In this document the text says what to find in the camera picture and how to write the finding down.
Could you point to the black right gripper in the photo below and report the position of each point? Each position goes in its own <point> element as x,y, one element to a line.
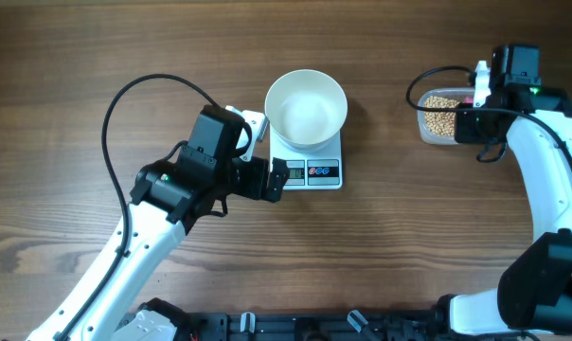
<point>464,130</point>

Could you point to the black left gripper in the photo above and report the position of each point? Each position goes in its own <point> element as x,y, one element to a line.
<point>277,180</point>

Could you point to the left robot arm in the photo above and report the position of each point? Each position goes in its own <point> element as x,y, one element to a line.
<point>152,237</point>

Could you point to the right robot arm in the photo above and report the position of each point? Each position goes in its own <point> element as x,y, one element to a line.
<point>515,112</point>

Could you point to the white digital kitchen scale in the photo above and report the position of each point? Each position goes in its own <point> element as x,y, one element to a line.
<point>313,169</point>

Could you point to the white bowl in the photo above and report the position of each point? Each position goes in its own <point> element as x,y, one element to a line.
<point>306,108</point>

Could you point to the soybeans in container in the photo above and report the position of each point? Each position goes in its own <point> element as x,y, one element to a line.
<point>440,123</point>

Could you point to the clear plastic container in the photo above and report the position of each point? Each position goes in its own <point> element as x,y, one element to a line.
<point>450,93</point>

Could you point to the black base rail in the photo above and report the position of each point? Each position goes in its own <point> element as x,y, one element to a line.
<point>415,325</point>

